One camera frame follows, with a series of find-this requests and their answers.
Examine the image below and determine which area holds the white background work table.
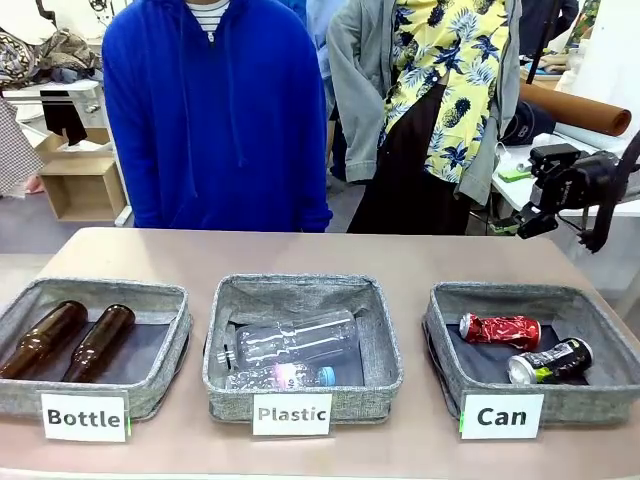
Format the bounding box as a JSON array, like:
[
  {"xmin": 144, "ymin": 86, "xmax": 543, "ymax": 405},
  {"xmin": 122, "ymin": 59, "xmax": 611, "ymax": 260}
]
[{"xmin": 0, "ymin": 79, "xmax": 134, "ymax": 227}]

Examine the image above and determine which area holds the large clear plastic bottle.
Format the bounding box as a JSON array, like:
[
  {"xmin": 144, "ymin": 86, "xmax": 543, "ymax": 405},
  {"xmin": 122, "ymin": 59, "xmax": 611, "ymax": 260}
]
[{"xmin": 215, "ymin": 309, "xmax": 359, "ymax": 372}]

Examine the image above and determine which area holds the brown glass bottle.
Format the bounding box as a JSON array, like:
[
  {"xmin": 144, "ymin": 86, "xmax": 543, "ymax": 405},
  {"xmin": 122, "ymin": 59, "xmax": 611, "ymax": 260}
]
[
  {"xmin": 60, "ymin": 304, "xmax": 137, "ymax": 384},
  {"xmin": 0, "ymin": 300, "xmax": 90, "ymax": 380}
]

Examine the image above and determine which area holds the grey fabric basket labelled Can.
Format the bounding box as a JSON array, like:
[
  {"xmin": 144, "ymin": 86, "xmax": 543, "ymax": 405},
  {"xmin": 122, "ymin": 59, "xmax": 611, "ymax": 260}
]
[{"xmin": 422, "ymin": 282, "xmax": 640, "ymax": 427}]

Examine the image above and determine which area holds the white Bottle label card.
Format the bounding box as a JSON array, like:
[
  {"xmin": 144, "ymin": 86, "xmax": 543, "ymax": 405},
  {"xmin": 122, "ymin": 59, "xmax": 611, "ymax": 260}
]
[{"xmin": 40, "ymin": 392, "xmax": 129, "ymax": 443}]

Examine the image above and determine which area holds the white Plastic label card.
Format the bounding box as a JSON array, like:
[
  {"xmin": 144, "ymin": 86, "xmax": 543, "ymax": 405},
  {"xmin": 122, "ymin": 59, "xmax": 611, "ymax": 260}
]
[{"xmin": 252, "ymin": 393, "xmax": 334, "ymax": 437}]

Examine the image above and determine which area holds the white bag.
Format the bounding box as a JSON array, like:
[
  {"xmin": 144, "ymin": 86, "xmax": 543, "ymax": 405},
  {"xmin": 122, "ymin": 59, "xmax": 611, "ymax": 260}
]
[{"xmin": 0, "ymin": 0, "xmax": 57, "ymax": 46}]

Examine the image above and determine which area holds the white Can label card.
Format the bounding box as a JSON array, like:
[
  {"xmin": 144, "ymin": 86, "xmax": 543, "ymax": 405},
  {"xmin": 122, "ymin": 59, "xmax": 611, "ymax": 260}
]
[{"xmin": 459, "ymin": 393, "xmax": 545, "ymax": 440}]

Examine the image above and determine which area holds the checkered cloth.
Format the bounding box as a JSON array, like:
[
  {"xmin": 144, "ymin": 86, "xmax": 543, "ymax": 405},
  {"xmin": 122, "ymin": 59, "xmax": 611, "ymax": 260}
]
[{"xmin": 0, "ymin": 97, "xmax": 46, "ymax": 199}]

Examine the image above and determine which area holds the person in blue hoodie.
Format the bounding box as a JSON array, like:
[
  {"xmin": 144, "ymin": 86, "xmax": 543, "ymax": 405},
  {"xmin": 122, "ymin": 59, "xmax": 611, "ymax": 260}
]
[{"xmin": 102, "ymin": 0, "xmax": 334, "ymax": 235}]

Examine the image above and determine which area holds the pile of patterned clothes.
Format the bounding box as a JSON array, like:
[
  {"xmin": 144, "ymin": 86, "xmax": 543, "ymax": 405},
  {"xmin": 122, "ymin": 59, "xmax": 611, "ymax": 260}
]
[{"xmin": 0, "ymin": 27, "xmax": 104, "ymax": 91}]

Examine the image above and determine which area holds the grey fabric basket labelled Plastic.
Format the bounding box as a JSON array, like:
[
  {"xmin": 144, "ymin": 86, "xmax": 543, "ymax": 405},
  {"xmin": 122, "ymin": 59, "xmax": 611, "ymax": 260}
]
[{"xmin": 202, "ymin": 272, "xmax": 405, "ymax": 425}]

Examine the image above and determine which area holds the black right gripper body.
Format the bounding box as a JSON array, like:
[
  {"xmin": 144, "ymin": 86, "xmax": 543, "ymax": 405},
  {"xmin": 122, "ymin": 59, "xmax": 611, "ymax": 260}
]
[{"xmin": 542, "ymin": 151, "xmax": 621, "ymax": 211}]

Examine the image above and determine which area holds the light blue roll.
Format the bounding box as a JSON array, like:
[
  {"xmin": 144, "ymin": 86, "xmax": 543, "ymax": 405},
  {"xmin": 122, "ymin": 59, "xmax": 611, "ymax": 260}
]
[{"xmin": 554, "ymin": 122, "xmax": 640, "ymax": 154}]

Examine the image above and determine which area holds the small clear plastic bottle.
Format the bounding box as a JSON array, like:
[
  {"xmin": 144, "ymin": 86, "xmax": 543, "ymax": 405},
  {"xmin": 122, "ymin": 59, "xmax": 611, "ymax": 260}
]
[{"xmin": 224, "ymin": 362, "xmax": 336, "ymax": 392}]

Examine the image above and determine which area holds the person in pineapple shirt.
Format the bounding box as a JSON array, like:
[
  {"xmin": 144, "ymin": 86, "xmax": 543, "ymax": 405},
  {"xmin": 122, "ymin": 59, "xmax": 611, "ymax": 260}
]
[{"xmin": 327, "ymin": 0, "xmax": 524, "ymax": 236}]

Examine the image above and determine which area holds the navy baseball cap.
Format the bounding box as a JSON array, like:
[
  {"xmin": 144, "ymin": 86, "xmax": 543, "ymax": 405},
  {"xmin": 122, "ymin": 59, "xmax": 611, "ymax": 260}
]
[{"xmin": 501, "ymin": 101, "xmax": 556, "ymax": 147}]

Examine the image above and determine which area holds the red crushed drink can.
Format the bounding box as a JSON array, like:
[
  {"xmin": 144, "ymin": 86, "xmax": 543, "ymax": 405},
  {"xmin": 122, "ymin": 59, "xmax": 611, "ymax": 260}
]
[{"xmin": 458, "ymin": 312, "xmax": 543, "ymax": 349}]

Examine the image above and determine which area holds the open cardboard box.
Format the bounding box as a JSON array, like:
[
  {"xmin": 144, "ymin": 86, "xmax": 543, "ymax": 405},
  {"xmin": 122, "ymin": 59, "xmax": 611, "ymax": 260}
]
[{"xmin": 34, "ymin": 128, "xmax": 129, "ymax": 223}]

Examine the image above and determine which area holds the grey fabric basket labelled Bottle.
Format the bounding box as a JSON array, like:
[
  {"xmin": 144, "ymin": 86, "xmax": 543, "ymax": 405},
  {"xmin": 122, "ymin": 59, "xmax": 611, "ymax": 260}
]
[{"xmin": 0, "ymin": 278, "xmax": 194, "ymax": 420}]

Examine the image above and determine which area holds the black crushed drink can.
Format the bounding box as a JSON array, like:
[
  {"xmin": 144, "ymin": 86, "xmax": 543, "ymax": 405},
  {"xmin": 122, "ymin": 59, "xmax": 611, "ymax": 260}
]
[{"xmin": 508, "ymin": 337, "xmax": 595, "ymax": 385}]

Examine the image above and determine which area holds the black hanging cloth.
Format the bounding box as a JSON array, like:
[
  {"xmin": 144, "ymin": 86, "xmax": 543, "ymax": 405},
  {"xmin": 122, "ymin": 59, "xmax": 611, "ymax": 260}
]
[{"xmin": 42, "ymin": 99, "xmax": 89, "ymax": 147}]

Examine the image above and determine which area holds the brown paper roll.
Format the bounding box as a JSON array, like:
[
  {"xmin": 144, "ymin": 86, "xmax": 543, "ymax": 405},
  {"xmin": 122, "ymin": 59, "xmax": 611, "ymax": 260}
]
[{"xmin": 519, "ymin": 82, "xmax": 633, "ymax": 137}]

